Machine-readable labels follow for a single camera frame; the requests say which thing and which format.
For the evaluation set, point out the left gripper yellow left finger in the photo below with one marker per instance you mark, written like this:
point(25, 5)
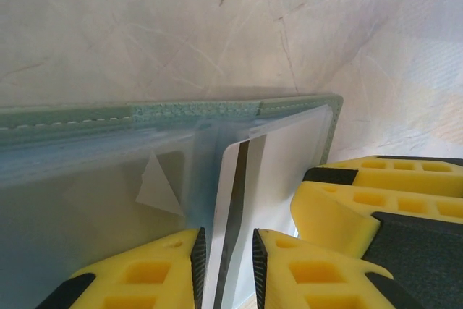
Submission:
point(170, 251)

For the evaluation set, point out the white card with black stripe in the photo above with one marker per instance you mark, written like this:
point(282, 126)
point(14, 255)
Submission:
point(231, 215)

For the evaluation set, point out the green leather card holder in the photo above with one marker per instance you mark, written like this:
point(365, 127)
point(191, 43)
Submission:
point(300, 103)

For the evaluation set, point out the grey card with white triangle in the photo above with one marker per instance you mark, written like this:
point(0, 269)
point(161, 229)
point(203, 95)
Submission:
point(108, 215)

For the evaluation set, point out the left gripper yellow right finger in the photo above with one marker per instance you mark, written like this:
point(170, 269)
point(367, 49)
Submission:
point(282, 251)

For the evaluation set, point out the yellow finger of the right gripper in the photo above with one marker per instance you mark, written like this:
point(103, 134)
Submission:
point(325, 215)
point(369, 177)

